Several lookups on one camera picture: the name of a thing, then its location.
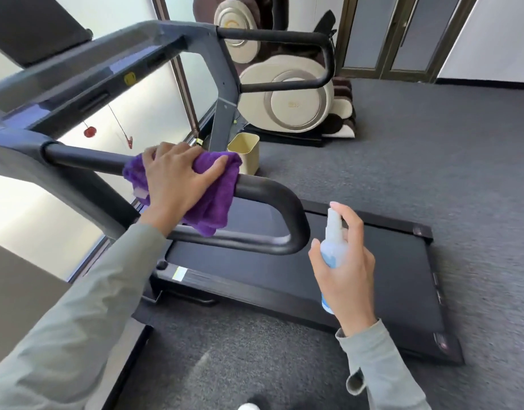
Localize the cream waste bin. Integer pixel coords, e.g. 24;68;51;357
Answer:
226;132;261;176

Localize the purple microfibre cloth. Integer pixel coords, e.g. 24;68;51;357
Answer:
123;151;243;238

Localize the red clip with cord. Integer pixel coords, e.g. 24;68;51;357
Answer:
107;104;134;149

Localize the brown and cream massage chair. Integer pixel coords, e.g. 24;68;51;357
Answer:
192;0;357;148

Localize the clear blue spray bottle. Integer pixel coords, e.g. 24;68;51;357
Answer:
320;208;347;315

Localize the black and grey treadmill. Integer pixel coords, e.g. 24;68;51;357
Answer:
0;0;466;367

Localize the person's left forearm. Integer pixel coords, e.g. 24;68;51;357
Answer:
0;218;168;410

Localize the dark framed double door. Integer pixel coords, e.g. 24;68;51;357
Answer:
335;0;481;83

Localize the person's left hand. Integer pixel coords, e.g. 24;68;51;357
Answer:
140;142;229;237

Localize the person's right forearm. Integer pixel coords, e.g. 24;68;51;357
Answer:
335;318;434;410

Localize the person's right hand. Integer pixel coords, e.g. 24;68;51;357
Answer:
309;202;378;338

